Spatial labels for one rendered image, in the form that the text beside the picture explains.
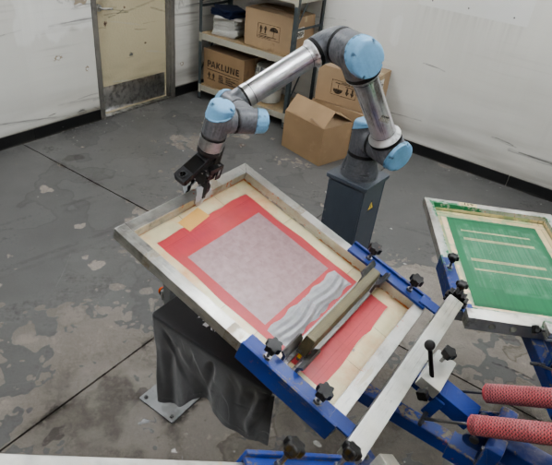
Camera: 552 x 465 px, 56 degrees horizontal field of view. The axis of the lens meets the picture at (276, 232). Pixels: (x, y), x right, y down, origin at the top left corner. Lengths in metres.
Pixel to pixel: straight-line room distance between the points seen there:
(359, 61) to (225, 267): 0.72
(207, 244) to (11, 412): 1.51
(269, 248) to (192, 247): 0.25
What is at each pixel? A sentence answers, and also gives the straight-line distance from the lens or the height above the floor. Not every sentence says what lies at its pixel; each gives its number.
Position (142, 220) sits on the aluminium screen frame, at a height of 1.28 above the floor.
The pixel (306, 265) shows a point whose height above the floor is 1.13.
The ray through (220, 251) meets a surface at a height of 1.19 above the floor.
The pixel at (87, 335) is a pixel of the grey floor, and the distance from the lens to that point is 3.04.
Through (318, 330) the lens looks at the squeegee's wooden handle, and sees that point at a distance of 1.36.
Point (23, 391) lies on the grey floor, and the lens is 2.85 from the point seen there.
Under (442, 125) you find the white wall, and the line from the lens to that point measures 5.32.
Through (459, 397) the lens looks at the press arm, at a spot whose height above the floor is 1.06.
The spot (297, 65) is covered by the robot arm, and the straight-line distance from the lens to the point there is 1.70.
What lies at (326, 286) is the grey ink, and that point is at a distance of 1.61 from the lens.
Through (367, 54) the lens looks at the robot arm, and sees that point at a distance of 1.63.
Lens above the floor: 2.12
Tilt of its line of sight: 34 degrees down
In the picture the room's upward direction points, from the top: 7 degrees clockwise
